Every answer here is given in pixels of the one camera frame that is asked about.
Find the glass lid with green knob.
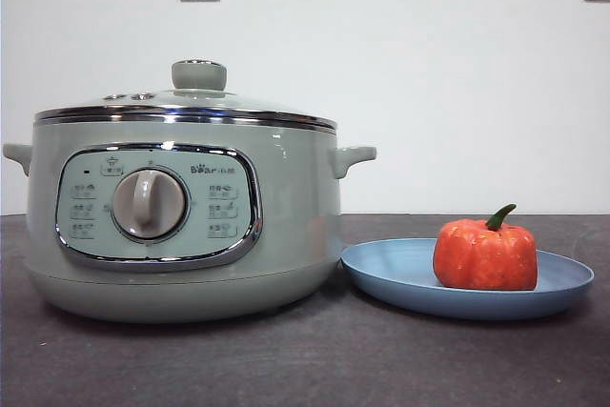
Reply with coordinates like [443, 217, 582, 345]
[33, 58, 336, 131]

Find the orange toy pumpkin green stem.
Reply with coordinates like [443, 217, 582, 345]
[432, 203, 539, 292]

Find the pale green electric steamer pot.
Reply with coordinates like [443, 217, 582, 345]
[2, 115, 377, 324]

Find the blue round plate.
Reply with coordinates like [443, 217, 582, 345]
[340, 237, 596, 321]

